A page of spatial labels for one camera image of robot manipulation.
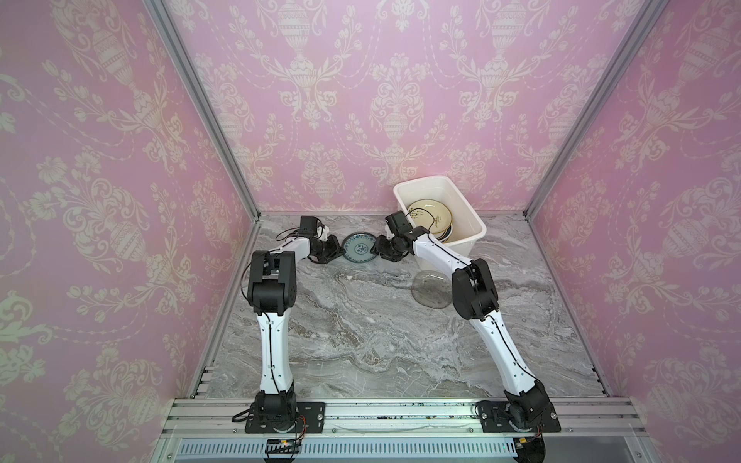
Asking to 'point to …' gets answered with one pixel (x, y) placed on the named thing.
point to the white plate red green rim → (446, 233)
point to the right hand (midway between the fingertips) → (376, 251)
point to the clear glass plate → (431, 288)
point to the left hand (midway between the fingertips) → (345, 250)
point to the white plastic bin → (467, 227)
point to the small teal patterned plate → (358, 247)
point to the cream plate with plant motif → (443, 218)
